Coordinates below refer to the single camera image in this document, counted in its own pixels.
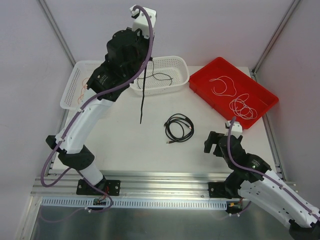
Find thin black wire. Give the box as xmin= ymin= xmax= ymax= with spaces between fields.
xmin=138 ymin=59 xmax=148 ymax=125
xmin=136 ymin=59 xmax=174 ymax=90

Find black and orange cables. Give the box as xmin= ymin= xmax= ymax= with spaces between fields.
xmin=164 ymin=113 xmax=195 ymax=145

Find white wire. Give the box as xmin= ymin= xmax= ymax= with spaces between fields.
xmin=209 ymin=75 xmax=238 ymax=97
xmin=229 ymin=93 xmax=258 ymax=120

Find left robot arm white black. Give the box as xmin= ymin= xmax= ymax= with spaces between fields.
xmin=46 ymin=28 xmax=154 ymax=195

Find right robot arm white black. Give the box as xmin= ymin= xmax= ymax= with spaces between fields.
xmin=204 ymin=131 xmax=320 ymax=240

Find white perforated rounded basket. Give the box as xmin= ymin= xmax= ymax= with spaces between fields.
xmin=129 ymin=55 xmax=190 ymax=96

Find red plastic tray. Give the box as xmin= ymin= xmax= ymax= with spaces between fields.
xmin=189 ymin=57 xmax=279 ymax=130

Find clear white rectangular basket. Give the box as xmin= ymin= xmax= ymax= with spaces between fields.
xmin=60 ymin=60 xmax=103 ymax=111

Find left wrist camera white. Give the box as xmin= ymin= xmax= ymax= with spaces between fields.
xmin=130 ymin=5 xmax=157 ymax=39

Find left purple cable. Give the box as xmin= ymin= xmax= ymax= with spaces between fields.
xmin=40 ymin=5 xmax=154 ymax=188

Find left aluminium frame post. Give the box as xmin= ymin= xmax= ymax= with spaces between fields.
xmin=36 ymin=0 xmax=76 ymax=67

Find aluminium frame post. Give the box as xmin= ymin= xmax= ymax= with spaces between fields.
xmin=251 ymin=0 xmax=303 ymax=78
xmin=36 ymin=0 xmax=76 ymax=67

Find aluminium mounting rail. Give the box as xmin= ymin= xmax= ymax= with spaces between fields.
xmin=31 ymin=170 xmax=229 ymax=200

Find right aluminium frame post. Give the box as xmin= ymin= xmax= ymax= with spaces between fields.
xmin=251 ymin=0 xmax=303 ymax=78

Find white slotted cable duct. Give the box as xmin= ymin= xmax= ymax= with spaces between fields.
xmin=41 ymin=197 xmax=227 ymax=211

